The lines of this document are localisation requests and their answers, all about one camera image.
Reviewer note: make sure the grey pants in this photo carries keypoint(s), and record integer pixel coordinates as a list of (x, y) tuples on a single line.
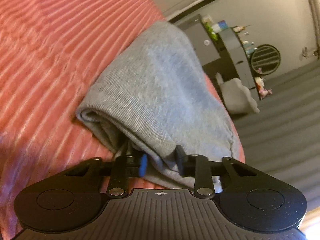
[(156, 96)]

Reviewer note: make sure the blue white tissue box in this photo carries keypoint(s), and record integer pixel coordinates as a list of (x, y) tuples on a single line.
[(219, 26)]

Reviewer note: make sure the round black mirror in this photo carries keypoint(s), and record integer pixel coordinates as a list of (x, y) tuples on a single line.
[(265, 60)]

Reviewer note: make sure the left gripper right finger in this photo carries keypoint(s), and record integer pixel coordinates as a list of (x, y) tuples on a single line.
[(197, 167)]

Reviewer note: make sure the grey drawer cabinet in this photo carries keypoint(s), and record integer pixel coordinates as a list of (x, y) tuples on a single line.
[(203, 45)]

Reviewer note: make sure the grey vanity desk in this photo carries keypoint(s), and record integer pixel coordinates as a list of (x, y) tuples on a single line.
[(232, 63)]

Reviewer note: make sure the white shell chair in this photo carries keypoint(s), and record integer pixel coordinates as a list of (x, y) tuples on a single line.
[(236, 96)]

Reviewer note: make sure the grey curtain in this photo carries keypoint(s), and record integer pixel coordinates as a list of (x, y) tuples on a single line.
[(282, 140)]

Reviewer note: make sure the white standing panel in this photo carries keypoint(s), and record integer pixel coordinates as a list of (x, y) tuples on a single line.
[(200, 0)]

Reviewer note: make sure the pink ribbed bedspread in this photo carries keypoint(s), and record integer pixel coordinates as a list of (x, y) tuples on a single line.
[(51, 53)]

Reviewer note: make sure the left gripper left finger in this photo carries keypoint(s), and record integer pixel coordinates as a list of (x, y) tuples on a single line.
[(122, 169)]

